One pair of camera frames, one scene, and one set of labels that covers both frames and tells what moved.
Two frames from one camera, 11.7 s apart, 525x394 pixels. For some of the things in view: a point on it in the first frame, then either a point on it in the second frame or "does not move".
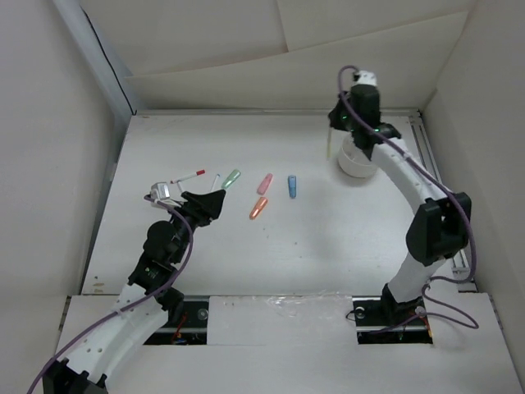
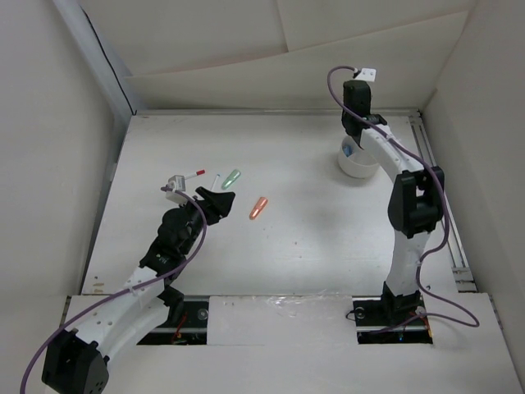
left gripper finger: [216, 198] → [226, 199]
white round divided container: [353, 160] does not move
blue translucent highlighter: [292, 185] → [347, 148]
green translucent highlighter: [230, 179] does not move
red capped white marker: [198, 173] does not move
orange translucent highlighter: [258, 208] does not move
